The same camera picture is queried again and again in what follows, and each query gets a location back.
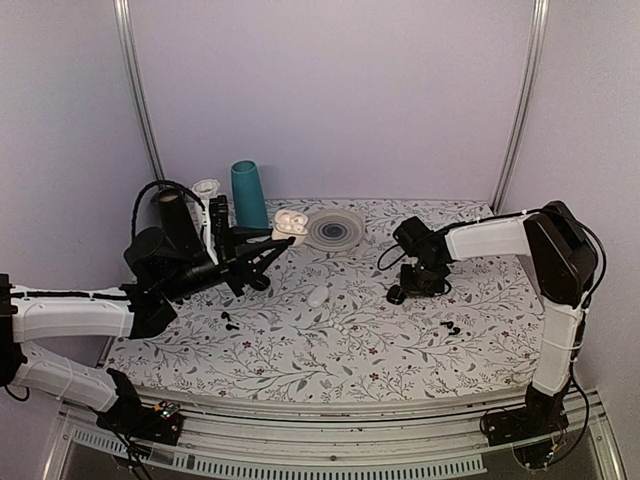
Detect white earbuds on mat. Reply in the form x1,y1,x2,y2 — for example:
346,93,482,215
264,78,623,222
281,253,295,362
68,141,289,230
331,323,348,334

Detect front aluminium rail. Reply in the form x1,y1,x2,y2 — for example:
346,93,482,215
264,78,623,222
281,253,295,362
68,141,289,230
43,388,627,479

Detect small white case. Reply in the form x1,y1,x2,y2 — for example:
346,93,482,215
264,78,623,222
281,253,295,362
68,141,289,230
271,209,309,246

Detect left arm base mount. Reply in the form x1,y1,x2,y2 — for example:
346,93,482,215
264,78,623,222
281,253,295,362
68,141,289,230
95,398,185,446

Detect left camera cable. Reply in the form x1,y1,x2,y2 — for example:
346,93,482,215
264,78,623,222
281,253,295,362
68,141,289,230
128,179,206,236

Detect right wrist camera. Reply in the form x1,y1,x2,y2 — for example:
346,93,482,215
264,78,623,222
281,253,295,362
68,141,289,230
392,216,433,257

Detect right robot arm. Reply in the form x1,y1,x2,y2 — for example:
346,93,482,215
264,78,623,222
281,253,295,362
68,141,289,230
386,201,606,436

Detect black earbud case left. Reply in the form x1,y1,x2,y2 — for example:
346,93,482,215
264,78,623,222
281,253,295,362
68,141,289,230
250,275,271,291

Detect right aluminium post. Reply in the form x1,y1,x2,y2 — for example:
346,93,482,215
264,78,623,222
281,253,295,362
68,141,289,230
490,0,550,213

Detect white ribbed plate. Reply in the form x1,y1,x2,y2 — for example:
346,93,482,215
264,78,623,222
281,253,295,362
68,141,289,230
305,209,366,252

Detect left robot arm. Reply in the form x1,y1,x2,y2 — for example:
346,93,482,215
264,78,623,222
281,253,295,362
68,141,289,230
1,227,298,434

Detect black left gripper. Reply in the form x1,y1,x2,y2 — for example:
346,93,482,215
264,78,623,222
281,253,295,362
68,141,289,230
160,226,288,303

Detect black earbud case right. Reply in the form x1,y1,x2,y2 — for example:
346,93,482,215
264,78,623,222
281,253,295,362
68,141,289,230
386,285,406,305

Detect white ribbed vase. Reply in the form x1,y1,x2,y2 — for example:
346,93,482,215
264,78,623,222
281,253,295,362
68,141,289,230
191,179,220,217

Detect left aluminium post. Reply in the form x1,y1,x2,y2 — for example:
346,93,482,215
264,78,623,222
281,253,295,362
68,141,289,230
113,0,165,180

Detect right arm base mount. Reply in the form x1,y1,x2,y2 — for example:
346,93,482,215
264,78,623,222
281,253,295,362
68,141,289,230
479,402,569,446

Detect black earbud case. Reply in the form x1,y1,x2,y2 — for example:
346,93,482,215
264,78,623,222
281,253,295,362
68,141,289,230
386,285,406,305
250,275,271,291

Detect black cylinder vase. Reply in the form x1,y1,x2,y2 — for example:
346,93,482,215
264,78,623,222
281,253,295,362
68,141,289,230
156,188,203,256

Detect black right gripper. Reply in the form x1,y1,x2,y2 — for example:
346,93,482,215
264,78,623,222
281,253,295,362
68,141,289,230
400,260,445,297

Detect right camera cable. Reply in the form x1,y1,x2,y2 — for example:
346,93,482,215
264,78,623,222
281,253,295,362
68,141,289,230
377,234,451,296

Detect aluminium post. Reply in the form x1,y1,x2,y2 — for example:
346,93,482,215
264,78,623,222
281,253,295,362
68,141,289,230
113,0,165,180
490,0,550,213

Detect white oval earbud case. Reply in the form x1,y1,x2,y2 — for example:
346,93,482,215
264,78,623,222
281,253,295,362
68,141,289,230
307,285,330,308

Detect camera cable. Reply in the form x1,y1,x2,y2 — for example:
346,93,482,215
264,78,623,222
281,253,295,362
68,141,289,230
377,234,451,296
128,179,206,236

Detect teal vase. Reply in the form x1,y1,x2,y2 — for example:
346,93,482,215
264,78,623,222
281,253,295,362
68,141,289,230
231,159,269,229

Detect floral table mat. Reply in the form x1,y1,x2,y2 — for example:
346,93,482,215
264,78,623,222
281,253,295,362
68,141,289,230
106,199,543,403

